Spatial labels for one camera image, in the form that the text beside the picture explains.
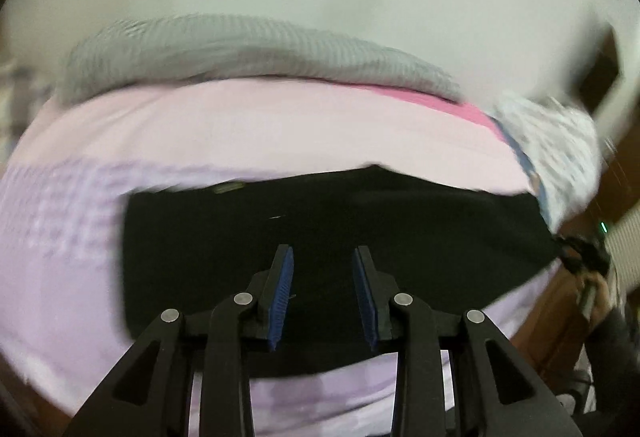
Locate grey striped pillow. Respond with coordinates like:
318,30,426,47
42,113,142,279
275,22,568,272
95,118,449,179
57,14,463,105

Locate white dotted cloth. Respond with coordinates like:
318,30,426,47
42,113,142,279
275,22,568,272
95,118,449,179
492,90,603,225

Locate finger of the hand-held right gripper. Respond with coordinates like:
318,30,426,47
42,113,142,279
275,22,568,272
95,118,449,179
552,233,612,275

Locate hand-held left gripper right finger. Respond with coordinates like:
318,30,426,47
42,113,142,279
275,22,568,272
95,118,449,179
352,245,583,437

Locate black pants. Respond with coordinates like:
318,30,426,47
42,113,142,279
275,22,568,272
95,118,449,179
120,164,563,378

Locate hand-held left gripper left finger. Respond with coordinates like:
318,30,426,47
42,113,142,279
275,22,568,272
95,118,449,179
62,244,295,437

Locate pink and purple bed sheet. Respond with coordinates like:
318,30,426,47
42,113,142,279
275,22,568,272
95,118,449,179
0,80,571,437

